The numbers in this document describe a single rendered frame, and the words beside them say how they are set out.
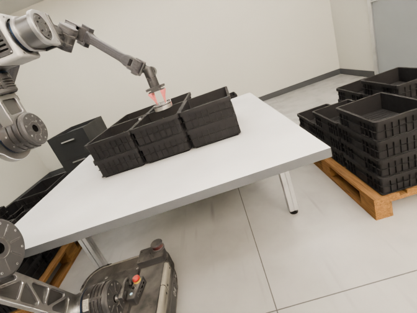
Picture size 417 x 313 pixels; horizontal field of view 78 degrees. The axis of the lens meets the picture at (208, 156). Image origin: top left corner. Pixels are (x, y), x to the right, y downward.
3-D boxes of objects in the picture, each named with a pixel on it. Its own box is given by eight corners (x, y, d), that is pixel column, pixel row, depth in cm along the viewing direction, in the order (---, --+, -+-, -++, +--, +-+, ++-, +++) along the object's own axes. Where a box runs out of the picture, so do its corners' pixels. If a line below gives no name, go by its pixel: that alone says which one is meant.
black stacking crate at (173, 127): (185, 133, 146) (177, 114, 142) (138, 149, 150) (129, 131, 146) (191, 116, 182) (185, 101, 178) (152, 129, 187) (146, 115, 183)
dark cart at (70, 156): (118, 194, 318) (81, 127, 286) (85, 205, 321) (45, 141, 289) (130, 172, 375) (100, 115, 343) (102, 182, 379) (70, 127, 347)
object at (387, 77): (446, 135, 174) (445, 69, 158) (401, 149, 177) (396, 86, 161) (402, 121, 212) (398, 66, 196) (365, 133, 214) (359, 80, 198)
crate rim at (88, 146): (130, 134, 147) (128, 130, 146) (84, 150, 151) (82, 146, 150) (147, 117, 184) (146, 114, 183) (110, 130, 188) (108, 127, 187)
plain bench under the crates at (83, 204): (354, 277, 123) (331, 147, 98) (54, 364, 136) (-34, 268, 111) (267, 156, 272) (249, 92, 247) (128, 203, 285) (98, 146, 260)
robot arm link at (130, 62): (73, 41, 146) (79, 22, 143) (80, 43, 151) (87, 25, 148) (134, 76, 139) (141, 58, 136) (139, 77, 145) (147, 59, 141)
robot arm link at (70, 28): (59, 33, 145) (64, 15, 142) (85, 45, 152) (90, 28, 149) (51, 45, 110) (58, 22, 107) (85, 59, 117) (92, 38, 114)
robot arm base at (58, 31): (43, 51, 103) (25, 20, 99) (53, 52, 111) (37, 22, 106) (62, 44, 102) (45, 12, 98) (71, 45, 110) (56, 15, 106)
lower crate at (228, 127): (242, 134, 145) (236, 114, 141) (192, 150, 150) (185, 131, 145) (236, 117, 182) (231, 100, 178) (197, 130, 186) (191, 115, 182)
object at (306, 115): (354, 137, 215) (350, 111, 207) (319, 149, 217) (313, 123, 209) (331, 125, 252) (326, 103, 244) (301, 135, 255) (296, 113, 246)
